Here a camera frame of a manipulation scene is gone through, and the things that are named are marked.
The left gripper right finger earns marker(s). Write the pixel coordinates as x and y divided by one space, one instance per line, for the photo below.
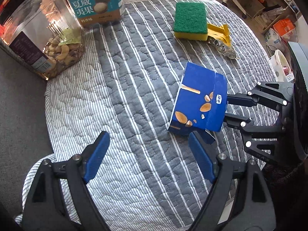
238 199

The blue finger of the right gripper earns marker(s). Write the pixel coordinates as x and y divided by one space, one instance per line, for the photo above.
273 95
259 141

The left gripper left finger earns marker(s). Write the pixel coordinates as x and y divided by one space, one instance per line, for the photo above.
59 198

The blue almond carton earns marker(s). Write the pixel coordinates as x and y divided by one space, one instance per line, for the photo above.
200 104

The yellow snack wrapper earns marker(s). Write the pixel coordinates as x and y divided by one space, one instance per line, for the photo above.
219 37

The green yellow sponge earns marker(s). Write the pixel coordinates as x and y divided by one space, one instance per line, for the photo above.
190 21

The white patterned trash bin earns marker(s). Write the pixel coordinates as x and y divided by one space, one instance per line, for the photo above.
281 67

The orange cardboard box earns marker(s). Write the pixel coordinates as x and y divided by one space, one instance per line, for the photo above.
285 28

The grey striped quilted cover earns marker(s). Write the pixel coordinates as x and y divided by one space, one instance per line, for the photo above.
126 84

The jar with mixed nuts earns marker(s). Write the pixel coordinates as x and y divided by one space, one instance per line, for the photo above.
45 34

